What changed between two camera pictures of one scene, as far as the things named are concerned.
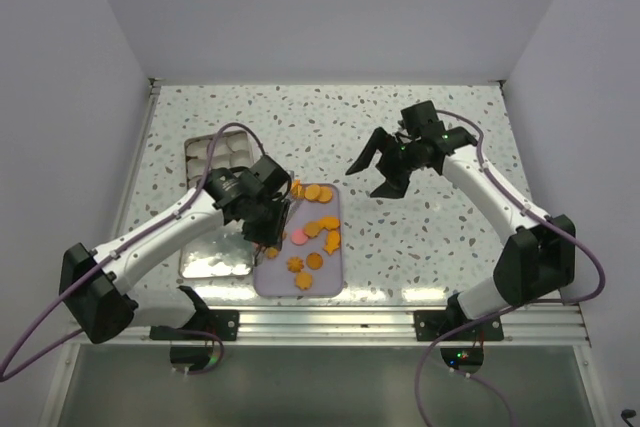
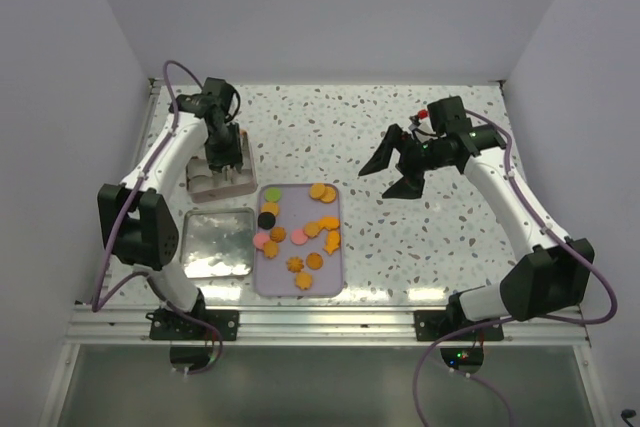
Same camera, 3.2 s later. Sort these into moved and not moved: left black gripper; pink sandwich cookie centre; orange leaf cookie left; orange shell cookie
Moved: left black gripper
Not moved: orange shell cookie; pink sandwich cookie centre; orange leaf cookie left
